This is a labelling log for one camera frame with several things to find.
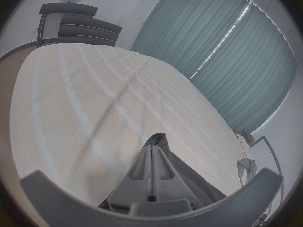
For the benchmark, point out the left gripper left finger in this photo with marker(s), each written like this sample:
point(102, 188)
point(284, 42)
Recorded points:
point(135, 183)

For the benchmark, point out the blue-green curtain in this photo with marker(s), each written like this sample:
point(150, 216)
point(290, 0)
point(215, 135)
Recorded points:
point(248, 74)
point(184, 27)

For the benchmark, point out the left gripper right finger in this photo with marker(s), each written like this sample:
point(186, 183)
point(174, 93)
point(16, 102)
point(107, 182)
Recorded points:
point(168, 185)

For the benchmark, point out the bed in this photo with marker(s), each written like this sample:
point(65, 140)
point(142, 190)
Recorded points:
point(82, 103)

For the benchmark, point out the grey bedside table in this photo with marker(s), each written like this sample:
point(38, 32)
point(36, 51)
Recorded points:
point(246, 135)

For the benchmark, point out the white printed pillow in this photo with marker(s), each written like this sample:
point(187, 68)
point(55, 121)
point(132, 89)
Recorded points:
point(245, 148)

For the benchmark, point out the black T-shirt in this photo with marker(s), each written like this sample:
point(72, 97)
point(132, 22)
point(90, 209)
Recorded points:
point(189, 181)

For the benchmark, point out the pile of clothes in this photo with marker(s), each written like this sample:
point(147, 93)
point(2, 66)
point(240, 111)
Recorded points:
point(246, 171)

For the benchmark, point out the dark dressing table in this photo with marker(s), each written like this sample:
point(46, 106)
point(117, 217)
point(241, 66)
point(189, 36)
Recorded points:
point(66, 8)

